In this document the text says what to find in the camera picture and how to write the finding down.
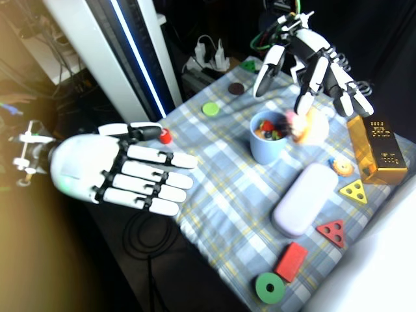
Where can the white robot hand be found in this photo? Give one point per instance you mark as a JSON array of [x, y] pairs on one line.
[[84, 162], [312, 48]]

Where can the chocolate topped toy cupcake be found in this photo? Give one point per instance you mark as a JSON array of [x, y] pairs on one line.
[[300, 128]]

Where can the blue plastic cup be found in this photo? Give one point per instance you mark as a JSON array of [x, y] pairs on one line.
[[266, 151]]

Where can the green triangle block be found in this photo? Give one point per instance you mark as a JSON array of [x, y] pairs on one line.
[[248, 66]]

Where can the red cap with white print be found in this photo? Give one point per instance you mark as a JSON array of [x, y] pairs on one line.
[[165, 136]]

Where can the brown sandwich cookie toy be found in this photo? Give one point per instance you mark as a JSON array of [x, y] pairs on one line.
[[236, 88]]

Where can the white plug adapter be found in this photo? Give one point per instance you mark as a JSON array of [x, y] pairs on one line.
[[220, 53], [203, 48]]

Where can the white column with blue strip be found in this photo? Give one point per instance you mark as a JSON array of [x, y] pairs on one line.
[[97, 58]]

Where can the white power strip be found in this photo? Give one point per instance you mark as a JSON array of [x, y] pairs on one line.
[[208, 66]]

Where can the white shelf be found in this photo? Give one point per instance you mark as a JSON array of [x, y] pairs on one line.
[[52, 61]]

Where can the green sandwich cookie toy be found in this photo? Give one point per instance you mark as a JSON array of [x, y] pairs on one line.
[[210, 109]]

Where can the grey box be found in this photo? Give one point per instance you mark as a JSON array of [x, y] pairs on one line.
[[196, 83]]

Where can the shiny gold bar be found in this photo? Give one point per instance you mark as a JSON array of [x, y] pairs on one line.
[[383, 146]]

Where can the swirl butter cookie toy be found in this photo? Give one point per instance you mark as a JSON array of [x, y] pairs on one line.
[[344, 167]]

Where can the yellow triangle block with holes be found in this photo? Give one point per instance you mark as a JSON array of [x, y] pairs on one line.
[[352, 192]]

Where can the lilac glasses case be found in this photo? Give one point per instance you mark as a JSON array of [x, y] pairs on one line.
[[305, 198]]

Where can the blue plaid cloth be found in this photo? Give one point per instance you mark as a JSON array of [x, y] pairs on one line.
[[234, 182]]

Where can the red triangle block with holes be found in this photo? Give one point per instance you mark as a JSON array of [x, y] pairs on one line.
[[334, 232]]

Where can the red rectangular block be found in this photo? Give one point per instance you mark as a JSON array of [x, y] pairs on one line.
[[291, 261]]

